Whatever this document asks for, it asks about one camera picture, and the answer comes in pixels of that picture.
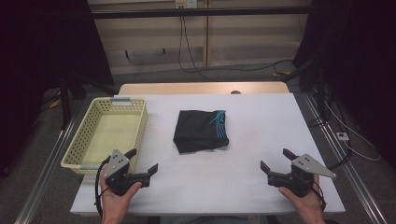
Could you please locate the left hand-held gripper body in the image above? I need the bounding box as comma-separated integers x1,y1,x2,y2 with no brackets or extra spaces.
104,148,150,197

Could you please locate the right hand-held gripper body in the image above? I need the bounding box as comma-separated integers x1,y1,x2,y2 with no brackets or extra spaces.
266,153,338,199

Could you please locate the pale yellow perforated plastic basket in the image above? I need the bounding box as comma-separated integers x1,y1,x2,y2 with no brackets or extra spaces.
60,96,149,175

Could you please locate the black garment with blue stripes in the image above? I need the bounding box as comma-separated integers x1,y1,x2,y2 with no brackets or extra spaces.
173,109,231,155

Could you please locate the person's right hand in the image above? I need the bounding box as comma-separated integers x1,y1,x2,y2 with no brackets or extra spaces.
277,174,326,219

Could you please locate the person's left hand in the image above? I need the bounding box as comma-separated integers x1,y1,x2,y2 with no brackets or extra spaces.
99,175,143,217

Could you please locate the white table mat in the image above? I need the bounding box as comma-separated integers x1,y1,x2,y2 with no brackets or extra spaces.
69,92,346,217

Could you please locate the black stand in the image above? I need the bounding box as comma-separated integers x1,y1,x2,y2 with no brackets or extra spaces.
288,59,331,120
59,73,120,130

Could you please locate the wooden table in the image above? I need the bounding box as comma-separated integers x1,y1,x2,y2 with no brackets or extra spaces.
119,81,290,95

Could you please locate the black curtain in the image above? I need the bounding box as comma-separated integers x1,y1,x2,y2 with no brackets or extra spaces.
0,0,115,178
292,0,396,169

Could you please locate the black horizontal bar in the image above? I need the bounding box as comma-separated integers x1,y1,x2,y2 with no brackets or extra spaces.
91,7,314,20

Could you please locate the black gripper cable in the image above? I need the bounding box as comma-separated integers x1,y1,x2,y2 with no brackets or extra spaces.
311,181,327,213
93,155,112,217

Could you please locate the metal rail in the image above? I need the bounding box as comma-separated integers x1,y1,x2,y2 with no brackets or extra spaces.
13,102,92,224
302,92,389,224

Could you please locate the black floor cable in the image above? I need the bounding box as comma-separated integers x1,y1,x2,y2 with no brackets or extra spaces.
306,118,353,171

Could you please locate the white floor cable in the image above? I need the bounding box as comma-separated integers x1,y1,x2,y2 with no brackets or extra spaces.
323,101,382,162

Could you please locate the black hanging cable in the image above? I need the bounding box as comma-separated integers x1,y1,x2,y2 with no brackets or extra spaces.
177,15,294,76
181,17,219,81

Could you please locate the white wall outlet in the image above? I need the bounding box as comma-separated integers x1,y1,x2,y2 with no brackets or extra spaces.
175,0,199,9

